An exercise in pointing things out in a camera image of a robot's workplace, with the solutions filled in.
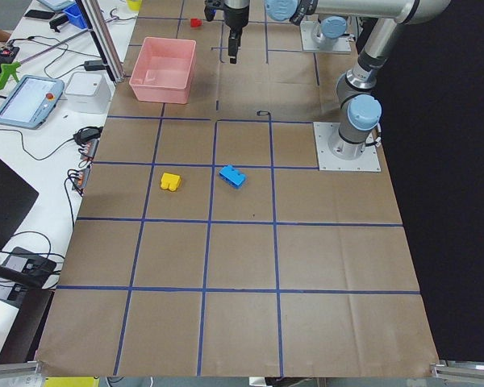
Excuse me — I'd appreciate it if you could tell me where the black power adapter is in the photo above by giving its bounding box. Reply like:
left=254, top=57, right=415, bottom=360
left=83, top=60, right=105, bottom=72

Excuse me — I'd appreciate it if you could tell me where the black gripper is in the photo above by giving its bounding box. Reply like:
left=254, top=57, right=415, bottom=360
left=223, top=0, right=250, bottom=64

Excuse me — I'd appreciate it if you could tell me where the blue toy block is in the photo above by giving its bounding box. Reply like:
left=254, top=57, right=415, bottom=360
left=219, top=164, right=247, bottom=189

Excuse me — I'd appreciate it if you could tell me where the green handled grabber tool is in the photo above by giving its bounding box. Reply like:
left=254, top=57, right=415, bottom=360
left=0, top=61, right=21, bottom=90

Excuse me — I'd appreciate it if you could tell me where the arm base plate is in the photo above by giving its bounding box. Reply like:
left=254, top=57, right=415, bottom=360
left=313, top=122, right=382, bottom=173
left=300, top=21, right=351, bottom=55

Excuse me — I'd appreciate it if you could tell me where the teach pendant tablet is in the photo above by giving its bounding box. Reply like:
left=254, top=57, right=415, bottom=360
left=0, top=75, right=65, bottom=129

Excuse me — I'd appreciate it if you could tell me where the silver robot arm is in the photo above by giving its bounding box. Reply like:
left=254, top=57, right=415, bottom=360
left=204, top=1, right=347, bottom=64
left=265, top=1, right=450, bottom=160

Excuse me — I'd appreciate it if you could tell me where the pink plastic box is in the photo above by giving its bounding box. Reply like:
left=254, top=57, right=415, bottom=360
left=129, top=37, right=196, bottom=104

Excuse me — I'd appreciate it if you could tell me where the white square box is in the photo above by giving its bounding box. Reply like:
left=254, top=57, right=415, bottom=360
left=65, top=72, right=111, bottom=114

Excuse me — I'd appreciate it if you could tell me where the brown paper table cover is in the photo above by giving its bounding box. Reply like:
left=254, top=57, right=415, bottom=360
left=36, top=1, right=437, bottom=377

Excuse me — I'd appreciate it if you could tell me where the yellow toy block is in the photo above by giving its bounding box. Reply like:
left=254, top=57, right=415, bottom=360
left=160, top=173, right=182, bottom=192

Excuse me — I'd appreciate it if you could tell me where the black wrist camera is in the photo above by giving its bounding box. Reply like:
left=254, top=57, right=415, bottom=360
left=204, top=0, right=224, bottom=22

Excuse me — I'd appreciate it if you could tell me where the aluminium frame post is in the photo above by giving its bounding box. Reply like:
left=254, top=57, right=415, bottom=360
left=76, top=0, right=125, bottom=84

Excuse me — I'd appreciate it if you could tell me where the blue plastic bin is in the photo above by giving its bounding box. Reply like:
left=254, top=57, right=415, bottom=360
left=63, top=3, right=88, bottom=29

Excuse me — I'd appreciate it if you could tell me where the red toy block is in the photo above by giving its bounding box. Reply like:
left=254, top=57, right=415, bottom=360
left=190, top=18, right=202, bottom=28

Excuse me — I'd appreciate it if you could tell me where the black laptop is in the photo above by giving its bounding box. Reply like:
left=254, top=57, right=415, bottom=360
left=0, top=159, right=39, bottom=250

